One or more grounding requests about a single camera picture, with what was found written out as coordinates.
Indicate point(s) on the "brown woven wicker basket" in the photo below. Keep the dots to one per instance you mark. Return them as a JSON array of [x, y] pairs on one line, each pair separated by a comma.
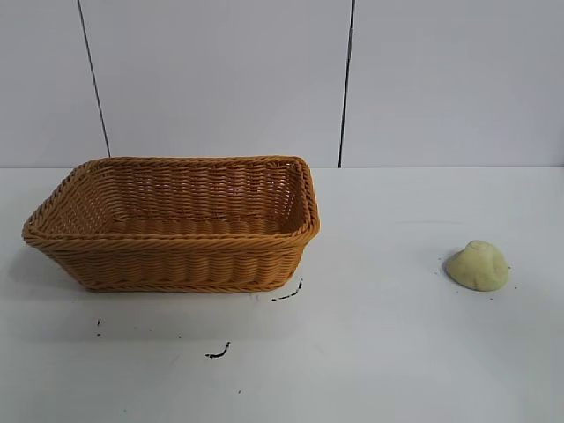
[[176, 264]]

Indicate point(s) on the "pale yellow egg yolk pastry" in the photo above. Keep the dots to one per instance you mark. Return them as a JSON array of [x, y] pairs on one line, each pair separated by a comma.
[[478, 269]]

